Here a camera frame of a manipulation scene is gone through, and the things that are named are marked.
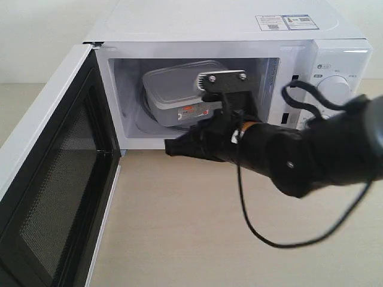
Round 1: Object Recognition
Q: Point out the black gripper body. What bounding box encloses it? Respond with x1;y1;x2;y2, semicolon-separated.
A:
191;110;254;163

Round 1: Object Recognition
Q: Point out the white plastic food container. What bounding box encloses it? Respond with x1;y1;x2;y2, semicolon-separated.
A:
142;60;226;127

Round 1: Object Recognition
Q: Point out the white microwave door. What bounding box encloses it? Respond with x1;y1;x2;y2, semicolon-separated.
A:
1;44;120;286

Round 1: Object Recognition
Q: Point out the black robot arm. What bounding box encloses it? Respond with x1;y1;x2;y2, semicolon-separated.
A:
165;96;382;198

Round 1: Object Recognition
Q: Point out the white Midea microwave oven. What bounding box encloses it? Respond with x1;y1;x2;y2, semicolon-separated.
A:
84;1;372;150

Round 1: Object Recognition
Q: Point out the glass turntable plate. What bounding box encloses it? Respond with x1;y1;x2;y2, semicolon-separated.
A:
135;86;190;135

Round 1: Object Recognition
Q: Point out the upper white power knob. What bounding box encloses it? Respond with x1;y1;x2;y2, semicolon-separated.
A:
317;75;351;105

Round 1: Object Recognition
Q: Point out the white label sticker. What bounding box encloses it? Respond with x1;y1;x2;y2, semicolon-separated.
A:
256;14;319;31

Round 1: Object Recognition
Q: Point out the black camera cable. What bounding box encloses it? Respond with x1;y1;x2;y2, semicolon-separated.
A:
223;80;372;249

